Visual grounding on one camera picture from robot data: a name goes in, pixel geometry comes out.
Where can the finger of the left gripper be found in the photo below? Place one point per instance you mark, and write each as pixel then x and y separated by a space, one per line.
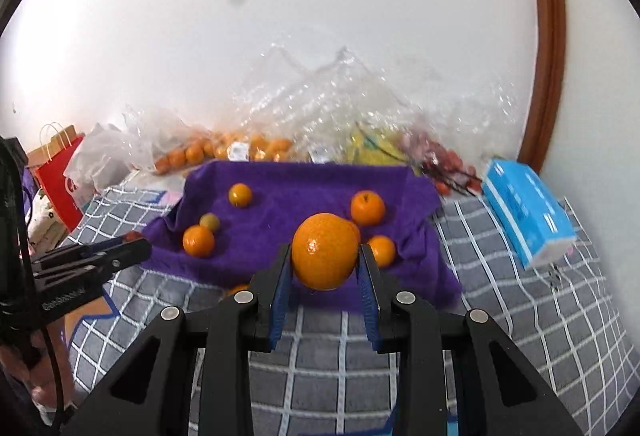
pixel 114 254

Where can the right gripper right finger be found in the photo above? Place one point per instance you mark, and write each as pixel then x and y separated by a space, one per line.
pixel 377 310

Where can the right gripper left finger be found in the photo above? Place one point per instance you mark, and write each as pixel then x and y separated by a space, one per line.
pixel 272 289

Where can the oval orange kumquat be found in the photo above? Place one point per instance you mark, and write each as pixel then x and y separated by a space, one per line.
pixel 237 289

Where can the large stemmed orange mandarin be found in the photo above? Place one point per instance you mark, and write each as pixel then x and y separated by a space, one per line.
pixel 324 251

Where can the red fruits in bag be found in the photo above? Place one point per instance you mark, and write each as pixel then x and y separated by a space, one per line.
pixel 443 167

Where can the person's left hand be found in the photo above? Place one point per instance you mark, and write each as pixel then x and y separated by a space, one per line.
pixel 40 381

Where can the small red fruit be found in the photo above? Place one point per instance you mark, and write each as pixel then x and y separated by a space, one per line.
pixel 132 236

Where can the small orange on towel right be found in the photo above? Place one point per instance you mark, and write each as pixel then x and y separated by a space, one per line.
pixel 383 249

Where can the small orange on towel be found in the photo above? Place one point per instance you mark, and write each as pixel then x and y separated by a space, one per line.
pixel 383 249
pixel 198 241

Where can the small orange on towel left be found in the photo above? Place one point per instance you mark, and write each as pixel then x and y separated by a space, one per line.
pixel 198 241

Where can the mandarin on towel centre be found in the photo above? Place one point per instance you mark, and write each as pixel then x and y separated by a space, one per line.
pixel 367 208

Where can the purple towel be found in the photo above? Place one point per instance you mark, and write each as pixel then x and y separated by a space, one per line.
pixel 284 195

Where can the small green fruit on towel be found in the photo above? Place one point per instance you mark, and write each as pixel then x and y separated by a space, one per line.
pixel 210 221

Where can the round orange on table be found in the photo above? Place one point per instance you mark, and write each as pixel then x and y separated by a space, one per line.
pixel 240 195

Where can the grey checked tablecloth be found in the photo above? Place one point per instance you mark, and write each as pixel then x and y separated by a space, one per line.
pixel 324 377

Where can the red paper bag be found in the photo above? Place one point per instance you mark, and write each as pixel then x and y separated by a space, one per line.
pixel 48 163

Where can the white plastic bag of oranges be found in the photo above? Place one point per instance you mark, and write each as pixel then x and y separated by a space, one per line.
pixel 108 153

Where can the blue tissue pack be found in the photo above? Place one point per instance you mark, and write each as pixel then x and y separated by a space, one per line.
pixel 537 227

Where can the clear plastic bag of fruit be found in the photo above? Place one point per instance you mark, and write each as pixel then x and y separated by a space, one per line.
pixel 347 113

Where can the brown wooden door frame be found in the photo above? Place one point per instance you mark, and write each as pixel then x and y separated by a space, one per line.
pixel 548 82

